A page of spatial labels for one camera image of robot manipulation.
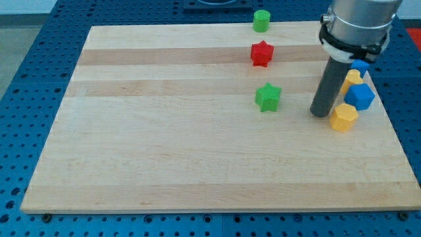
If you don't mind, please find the green star block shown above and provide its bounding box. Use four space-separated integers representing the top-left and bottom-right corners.
255 82 282 112

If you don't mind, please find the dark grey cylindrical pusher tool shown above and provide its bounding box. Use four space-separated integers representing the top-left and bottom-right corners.
310 57 351 117

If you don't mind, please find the green cylinder block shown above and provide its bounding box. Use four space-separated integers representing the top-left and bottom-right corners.
253 10 271 33

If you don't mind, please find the yellow heart block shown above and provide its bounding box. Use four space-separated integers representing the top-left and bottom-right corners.
339 69 363 95

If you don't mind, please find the yellow hexagon block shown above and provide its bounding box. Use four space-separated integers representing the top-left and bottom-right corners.
330 103 359 132

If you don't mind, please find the blue block behind arm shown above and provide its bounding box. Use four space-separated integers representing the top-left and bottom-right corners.
350 59 370 78

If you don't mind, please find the red star block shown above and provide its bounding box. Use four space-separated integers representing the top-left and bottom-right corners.
250 41 274 68

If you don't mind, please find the light wooden board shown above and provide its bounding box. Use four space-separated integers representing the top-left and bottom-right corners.
21 22 420 214

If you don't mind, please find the blue hexagon block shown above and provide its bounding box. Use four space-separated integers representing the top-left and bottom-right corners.
344 84 375 111

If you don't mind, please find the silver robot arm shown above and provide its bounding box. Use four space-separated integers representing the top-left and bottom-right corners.
319 0 402 63

